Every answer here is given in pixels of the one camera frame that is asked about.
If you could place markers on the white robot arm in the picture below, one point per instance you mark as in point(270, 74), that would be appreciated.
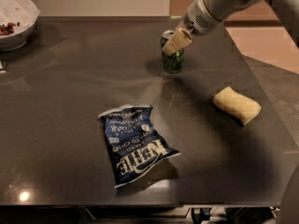
point(287, 12)

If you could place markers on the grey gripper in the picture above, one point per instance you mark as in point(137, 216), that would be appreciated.
point(196, 21)

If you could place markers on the white napkin in bowl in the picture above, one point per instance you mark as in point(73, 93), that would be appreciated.
point(23, 12)

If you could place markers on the white bowl with fruit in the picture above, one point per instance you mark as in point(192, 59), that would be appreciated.
point(17, 38)

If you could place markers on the green soda can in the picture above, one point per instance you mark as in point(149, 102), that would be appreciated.
point(172, 64)

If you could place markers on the blue Kettle chips bag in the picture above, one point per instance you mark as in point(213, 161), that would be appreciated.
point(133, 145)

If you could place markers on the yellow sponge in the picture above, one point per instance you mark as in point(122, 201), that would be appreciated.
point(237, 105)

